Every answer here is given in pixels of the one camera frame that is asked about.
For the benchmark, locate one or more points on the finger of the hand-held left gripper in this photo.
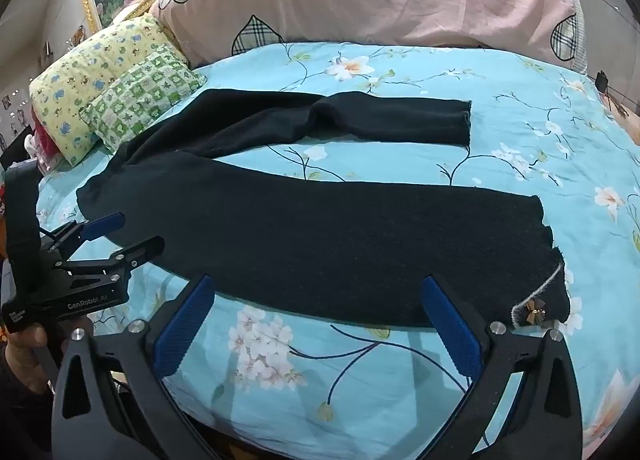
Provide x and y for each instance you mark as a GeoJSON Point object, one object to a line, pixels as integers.
{"type": "Point", "coordinates": [105, 226]}
{"type": "Point", "coordinates": [137, 251]}

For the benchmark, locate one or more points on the green checked pillow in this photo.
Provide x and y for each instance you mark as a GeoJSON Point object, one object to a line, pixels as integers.
{"type": "Point", "coordinates": [140, 94]}

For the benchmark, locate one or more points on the black pants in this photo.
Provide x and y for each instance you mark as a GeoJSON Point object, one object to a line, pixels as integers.
{"type": "Point", "coordinates": [325, 240]}

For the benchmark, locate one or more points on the blue floral bedsheet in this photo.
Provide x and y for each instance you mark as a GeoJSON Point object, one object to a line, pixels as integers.
{"type": "Point", "coordinates": [500, 179]}

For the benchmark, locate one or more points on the person's left hand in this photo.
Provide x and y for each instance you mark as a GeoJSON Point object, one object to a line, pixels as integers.
{"type": "Point", "coordinates": [22, 355]}

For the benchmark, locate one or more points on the yellow printed pillow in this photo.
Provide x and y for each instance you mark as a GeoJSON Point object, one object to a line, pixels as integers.
{"type": "Point", "coordinates": [85, 64]}

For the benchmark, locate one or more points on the person's left forearm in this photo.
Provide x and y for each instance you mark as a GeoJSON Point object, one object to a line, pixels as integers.
{"type": "Point", "coordinates": [20, 415]}

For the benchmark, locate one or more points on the red bag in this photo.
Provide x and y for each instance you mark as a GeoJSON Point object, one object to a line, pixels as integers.
{"type": "Point", "coordinates": [42, 144]}

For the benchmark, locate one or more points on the small black object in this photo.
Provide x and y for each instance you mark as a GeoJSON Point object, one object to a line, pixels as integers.
{"type": "Point", "coordinates": [601, 80]}

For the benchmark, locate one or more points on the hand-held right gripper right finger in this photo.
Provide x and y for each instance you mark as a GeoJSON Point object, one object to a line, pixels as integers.
{"type": "Point", "coordinates": [452, 330]}

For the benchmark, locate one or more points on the pink quilt with heart prints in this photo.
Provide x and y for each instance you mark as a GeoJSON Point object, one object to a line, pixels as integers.
{"type": "Point", "coordinates": [325, 4]}

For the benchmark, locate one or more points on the group of small wall photos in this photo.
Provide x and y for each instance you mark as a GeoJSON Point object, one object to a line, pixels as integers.
{"type": "Point", "coordinates": [78, 34]}

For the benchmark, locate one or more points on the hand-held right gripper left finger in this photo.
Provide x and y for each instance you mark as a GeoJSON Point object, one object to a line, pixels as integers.
{"type": "Point", "coordinates": [182, 325]}

